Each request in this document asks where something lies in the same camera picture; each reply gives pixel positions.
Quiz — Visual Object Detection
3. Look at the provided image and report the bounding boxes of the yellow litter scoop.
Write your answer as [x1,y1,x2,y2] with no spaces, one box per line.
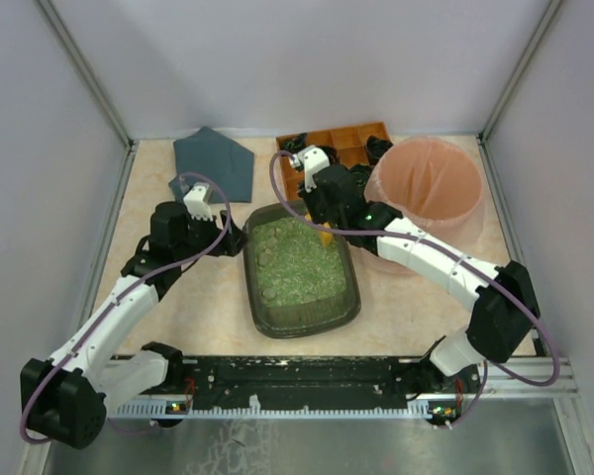
[318,223,334,247]

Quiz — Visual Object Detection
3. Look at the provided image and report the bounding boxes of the dark grey litter box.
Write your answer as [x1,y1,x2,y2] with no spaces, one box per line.
[244,204,361,339]

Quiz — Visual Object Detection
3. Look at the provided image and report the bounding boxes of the trash bin with pink bag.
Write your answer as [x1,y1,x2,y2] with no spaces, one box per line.
[364,137,485,250]

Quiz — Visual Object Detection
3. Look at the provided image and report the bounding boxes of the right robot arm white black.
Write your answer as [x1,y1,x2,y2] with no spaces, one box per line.
[298,164,540,376]

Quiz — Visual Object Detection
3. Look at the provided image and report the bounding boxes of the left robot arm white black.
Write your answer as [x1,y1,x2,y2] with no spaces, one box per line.
[19,201,245,449]

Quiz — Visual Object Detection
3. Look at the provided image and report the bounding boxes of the green litter pellets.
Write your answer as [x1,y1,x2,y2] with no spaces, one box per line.
[252,218,347,308]

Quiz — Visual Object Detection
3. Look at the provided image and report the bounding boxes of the rolled tie yellow floral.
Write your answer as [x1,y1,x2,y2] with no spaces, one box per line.
[348,163,373,193]

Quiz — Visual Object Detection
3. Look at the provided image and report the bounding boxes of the rolled tie orange pattern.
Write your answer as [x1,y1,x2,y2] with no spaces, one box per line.
[319,145,340,164]

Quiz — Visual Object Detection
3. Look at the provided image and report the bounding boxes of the orange wooden compartment tray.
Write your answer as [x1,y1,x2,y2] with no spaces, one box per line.
[275,120,395,203]

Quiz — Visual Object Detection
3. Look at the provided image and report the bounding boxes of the rolled tie dark grey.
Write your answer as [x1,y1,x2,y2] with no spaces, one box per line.
[365,136,393,166]

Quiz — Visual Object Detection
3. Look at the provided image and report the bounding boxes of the rolled tie green pattern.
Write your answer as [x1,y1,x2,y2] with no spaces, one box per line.
[279,133,308,154]

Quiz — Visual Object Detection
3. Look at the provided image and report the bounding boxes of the folded grey-blue cloth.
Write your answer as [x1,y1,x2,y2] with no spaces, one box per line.
[168,127,254,203]

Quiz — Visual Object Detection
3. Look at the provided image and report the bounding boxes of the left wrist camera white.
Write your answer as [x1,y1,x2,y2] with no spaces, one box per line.
[183,182,213,222]

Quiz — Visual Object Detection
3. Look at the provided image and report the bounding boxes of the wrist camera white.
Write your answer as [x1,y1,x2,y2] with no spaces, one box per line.
[289,145,331,181]
[183,182,213,222]

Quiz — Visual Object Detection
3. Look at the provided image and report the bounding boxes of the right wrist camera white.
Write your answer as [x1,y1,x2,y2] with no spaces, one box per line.
[289,145,331,181]

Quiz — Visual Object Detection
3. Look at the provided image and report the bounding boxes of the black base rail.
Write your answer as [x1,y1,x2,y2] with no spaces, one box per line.
[115,356,481,427]

